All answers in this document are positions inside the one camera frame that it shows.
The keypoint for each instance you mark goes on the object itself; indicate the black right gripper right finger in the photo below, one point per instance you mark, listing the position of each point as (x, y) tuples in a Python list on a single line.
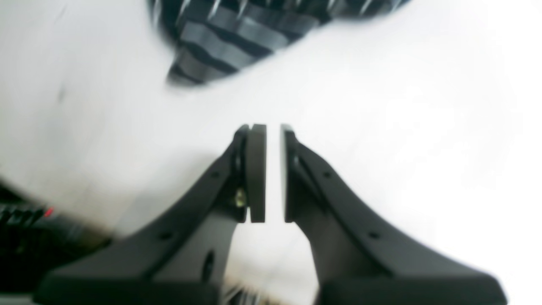
[(360, 258)]

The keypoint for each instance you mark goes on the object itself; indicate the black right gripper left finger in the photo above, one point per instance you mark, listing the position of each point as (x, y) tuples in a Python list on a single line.
[(180, 257)]

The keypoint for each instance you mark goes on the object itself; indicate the navy white striped T-shirt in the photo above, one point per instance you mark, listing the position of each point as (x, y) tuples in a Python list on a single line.
[(216, 39)]

